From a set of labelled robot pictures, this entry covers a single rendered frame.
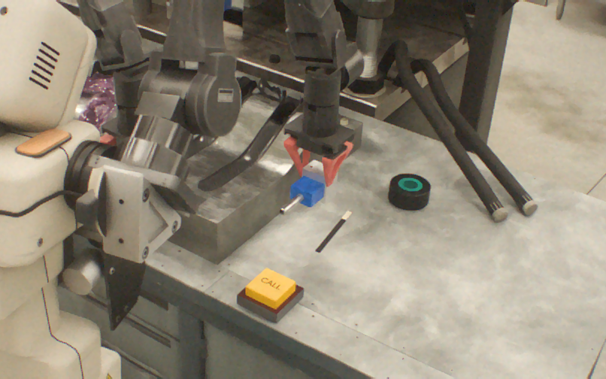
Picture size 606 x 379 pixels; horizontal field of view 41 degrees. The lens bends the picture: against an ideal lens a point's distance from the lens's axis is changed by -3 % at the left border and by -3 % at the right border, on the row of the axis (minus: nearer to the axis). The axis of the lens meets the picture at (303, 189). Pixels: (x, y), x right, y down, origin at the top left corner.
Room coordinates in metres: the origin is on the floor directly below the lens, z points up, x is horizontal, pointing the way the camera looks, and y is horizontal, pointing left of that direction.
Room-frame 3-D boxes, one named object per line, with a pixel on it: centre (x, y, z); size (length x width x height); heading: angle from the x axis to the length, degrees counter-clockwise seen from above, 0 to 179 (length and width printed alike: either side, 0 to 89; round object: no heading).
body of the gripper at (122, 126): (1.21, 0.30, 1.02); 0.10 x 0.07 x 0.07; 59
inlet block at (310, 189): (1.14, 0.00, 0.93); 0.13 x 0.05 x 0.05; 149
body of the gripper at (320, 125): (1.17, -0.02, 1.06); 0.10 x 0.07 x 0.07; 59
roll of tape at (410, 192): (1.34, -0.21, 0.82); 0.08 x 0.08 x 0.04
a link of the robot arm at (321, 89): (1.17, -0.02, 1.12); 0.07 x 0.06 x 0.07; 154
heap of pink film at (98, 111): (1.49, 0.47, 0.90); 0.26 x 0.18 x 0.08; 166
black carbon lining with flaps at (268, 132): (1.37, 0.14, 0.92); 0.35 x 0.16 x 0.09; 149
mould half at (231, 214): (1.38, 0.12, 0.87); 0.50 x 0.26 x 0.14; 149
